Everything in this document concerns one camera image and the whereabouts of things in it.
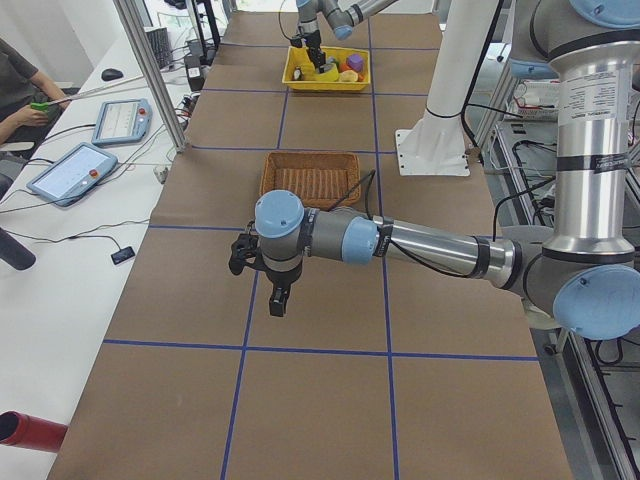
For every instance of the yellow plastic basket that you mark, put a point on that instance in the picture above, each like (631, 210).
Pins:
(298, 57)

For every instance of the brown wicker basket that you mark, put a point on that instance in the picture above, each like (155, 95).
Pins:
(319, 179)

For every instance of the seated person hand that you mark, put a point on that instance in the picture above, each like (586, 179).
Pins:
(38, 115)

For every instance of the panda figurine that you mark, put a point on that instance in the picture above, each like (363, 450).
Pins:
(298, 74)

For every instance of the bread slice toy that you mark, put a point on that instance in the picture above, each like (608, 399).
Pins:
(349, 76)

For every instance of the purple cube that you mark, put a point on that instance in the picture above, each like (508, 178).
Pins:
(355, 62)

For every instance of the small black device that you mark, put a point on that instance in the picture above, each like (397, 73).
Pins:
(122, 255)

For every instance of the black keyboard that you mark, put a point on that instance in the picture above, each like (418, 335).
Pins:
(158, 39)

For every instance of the upper teach pendant tablet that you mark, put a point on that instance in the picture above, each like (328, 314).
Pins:
(122, 122)

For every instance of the teach pendant tablet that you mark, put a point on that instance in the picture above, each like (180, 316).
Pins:
(72, 176)
(122, 122)

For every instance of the black computer mouse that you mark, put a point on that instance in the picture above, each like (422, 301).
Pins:
(111, 74)

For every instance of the lower teach pendant tablet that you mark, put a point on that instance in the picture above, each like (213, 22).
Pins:
(72, 176)

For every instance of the black water bottle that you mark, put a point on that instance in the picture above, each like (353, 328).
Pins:
(14, 253)

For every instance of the red bottle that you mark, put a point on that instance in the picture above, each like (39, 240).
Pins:
(29, 432)

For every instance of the white pedestal column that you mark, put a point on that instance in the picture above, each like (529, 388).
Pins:
(435, 146)

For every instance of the aluminium frame post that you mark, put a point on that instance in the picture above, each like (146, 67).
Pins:
(132, 23)

